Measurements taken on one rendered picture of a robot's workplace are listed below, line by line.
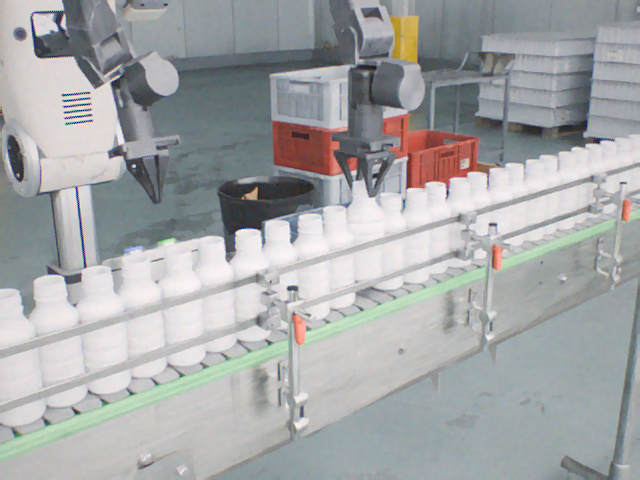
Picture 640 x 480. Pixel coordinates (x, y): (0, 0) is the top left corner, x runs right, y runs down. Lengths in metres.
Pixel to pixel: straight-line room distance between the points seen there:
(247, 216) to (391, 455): 1.24
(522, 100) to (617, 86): 1.14
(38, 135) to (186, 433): 0.71
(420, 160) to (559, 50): 4.26
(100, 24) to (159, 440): 0.61
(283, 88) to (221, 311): 2.66
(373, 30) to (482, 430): 1.92
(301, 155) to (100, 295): 2.75
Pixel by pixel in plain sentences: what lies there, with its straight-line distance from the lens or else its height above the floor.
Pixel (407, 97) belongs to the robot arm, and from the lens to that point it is 1.16.
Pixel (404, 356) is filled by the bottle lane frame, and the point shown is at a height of 0.89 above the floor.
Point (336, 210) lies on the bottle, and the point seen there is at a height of 1.16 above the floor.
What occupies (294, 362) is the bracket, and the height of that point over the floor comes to 1.00.
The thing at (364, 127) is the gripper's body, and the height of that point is 1.29.
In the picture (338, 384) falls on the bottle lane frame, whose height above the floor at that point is 0.89.
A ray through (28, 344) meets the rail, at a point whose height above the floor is 1.11.
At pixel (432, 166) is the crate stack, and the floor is 0.56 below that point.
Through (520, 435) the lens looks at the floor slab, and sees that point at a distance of 2.86.
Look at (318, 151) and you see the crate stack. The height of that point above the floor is 0.77.
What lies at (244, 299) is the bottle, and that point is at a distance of 1.12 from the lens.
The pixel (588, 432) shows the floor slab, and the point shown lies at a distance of 2.94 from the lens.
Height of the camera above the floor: 1.51
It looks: 19 degrees down
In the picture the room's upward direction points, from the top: straight up
